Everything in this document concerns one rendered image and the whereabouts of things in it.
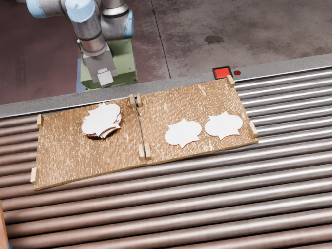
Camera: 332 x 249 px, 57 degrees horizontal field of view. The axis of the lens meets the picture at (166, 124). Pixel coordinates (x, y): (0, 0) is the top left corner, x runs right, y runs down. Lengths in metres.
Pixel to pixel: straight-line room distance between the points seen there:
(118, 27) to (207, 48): 1.79
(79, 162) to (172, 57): 2.01
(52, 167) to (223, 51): 2.19
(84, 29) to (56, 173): 0.53
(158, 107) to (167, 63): 1.71
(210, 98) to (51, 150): 0.66
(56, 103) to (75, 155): 0.34
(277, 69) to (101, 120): 0.79
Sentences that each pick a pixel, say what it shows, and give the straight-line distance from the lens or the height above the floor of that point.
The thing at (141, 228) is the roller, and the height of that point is 0.92.
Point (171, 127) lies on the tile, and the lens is 1.18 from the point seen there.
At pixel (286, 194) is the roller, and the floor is 0.91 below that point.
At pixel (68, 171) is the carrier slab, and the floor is 0.94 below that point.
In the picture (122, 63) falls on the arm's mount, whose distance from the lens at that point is 1.50.
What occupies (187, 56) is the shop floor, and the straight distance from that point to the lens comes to 3.01.
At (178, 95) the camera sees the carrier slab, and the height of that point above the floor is 0.94.
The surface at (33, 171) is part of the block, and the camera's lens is 1.20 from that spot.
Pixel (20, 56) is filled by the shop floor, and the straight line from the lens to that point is 3.66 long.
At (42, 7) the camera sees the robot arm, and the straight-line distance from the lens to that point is 1.05.
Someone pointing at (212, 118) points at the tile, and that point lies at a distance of 1.19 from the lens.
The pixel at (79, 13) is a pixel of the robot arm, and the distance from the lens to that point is 0.91.
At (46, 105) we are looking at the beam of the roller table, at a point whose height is 0.92.
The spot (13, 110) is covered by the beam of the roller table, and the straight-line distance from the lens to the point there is 1.54.
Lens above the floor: 1.85
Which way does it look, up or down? 50 degrees down
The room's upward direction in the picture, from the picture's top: 10 degrees counter-clockwise
